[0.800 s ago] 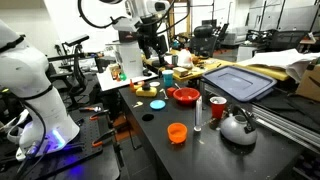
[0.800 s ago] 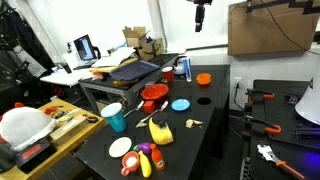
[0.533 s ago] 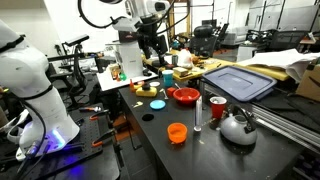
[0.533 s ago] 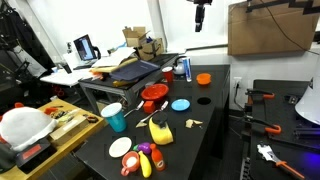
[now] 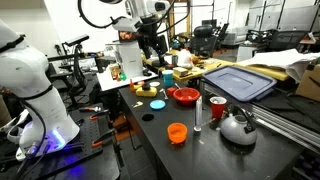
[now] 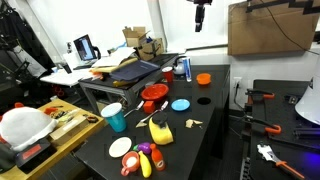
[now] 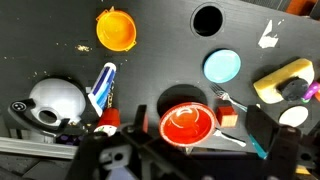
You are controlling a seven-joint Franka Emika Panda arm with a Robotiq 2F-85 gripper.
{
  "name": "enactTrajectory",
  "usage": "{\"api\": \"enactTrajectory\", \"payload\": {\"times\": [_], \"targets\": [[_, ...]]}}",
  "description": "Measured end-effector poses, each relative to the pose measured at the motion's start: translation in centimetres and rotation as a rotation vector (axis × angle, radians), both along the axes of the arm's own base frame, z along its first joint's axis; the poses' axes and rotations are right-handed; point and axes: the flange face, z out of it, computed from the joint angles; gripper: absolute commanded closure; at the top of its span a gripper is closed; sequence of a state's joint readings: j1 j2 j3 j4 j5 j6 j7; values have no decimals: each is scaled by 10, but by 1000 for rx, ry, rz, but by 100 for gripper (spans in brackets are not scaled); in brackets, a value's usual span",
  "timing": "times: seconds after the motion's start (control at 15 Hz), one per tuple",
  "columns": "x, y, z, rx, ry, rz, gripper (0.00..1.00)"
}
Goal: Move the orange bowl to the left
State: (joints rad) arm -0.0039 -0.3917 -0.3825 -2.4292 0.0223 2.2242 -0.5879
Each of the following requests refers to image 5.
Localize red bowl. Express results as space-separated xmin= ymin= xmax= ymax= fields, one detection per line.
xmin=172 ymin=87 xmax=201 ymax=106

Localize orange plastic bowl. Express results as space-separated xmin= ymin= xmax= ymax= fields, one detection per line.
xmin=167 ymin=122 xmax=189 ymax=145

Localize cardboard box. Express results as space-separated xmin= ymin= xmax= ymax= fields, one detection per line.
xmin=295 ymin=59 xmax=320 ymax=103

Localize red cube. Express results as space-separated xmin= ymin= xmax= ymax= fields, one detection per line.
xmin=166 ymin=86 xmax=178 ymax=99

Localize small light blue plate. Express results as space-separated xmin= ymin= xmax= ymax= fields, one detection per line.
xmin=149 ymin=99 xmax=167 ymax=111

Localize yellow wooden table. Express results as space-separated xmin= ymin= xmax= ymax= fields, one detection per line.
xmin=143 ymin=49 xmax=291 ymax=83

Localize tan paper scrap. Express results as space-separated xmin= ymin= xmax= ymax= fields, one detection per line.
xmin=132 ymin=100 xmax=145 ymax=109

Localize grey cabinets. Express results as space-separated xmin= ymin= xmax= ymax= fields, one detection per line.
xmin=247 ymin=0 xmax=320 ymax=33

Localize teal plastic cup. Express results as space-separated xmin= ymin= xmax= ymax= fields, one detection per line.
xmin=161 ymin=69 xmax=175 ymax=89

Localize orange handled clamp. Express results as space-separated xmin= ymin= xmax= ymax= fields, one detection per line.
xmin=88 ymin=109 xmax=112 ymax=122
xmin=90 ymin=129 xmax=117 ymax=149

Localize orange toy bottle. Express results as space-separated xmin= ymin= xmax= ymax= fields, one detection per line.
xmin=128 ymin=78 xmax=136 ymax=93

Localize metal utensil with white handle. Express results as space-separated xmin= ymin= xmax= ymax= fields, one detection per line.
xmin=158 ymin=87 xmax=170 ymax=101

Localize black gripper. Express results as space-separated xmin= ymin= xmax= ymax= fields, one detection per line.
xmin=138 ymin=21 xmax=170 ymax=64

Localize wooden block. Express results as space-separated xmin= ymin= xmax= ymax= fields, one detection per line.
xmin=172 ymin=66 xmax=190 ymax=78

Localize black office chair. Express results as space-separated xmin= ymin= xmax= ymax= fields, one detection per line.
xmin=188 ymin=23 xmax=222 ymax=60

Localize white box appliance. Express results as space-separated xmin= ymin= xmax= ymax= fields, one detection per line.
xmin=114 ymin=40 xmax=145 ymax=80

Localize grey kettle with black handle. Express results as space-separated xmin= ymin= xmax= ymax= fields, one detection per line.
xmin=219 ymin=104 xmax=259 ymax=146

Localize metal can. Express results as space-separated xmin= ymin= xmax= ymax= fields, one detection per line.
xmin=171 ymin=53 xmax=180 ymax=66

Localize aluminium rail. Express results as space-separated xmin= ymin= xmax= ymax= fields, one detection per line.
xmin=250 ymin=102 xmax=320 ymax=155

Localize white board table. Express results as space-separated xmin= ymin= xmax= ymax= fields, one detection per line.
xmin=96 ymin=67 xmax=160 ymax=93

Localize blue bin lid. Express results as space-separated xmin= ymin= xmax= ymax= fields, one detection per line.
xmin=201 ymin=65 xmax=278 ymax=103

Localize white crumpled cloth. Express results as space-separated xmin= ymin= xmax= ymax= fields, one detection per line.
xmin=235 ymin=48 xmax=320 ymax=84

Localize red plastic cup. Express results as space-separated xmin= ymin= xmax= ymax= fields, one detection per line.
xmin=209 ymin=96 xmax=228 ymax=120

